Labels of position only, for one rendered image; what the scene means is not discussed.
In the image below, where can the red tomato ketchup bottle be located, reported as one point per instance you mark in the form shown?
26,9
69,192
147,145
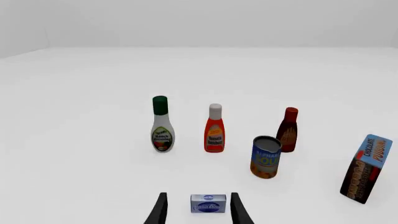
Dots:
214,133

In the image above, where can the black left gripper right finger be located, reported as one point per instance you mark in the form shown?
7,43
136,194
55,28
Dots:
238,211

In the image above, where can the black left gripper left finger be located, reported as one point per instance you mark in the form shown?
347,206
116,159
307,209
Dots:
159,211

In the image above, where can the blue alphabet soup tin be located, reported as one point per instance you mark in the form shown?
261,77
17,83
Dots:
265,158

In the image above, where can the dark red bbq sauce bottle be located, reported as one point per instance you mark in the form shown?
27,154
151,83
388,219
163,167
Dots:
289,130

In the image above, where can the chocolate pudding box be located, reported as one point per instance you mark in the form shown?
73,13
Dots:
365,170

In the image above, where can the silver cream cheese box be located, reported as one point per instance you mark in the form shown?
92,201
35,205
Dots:
208,204

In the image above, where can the white ranch dressing bottle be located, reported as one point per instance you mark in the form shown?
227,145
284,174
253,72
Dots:
162,130

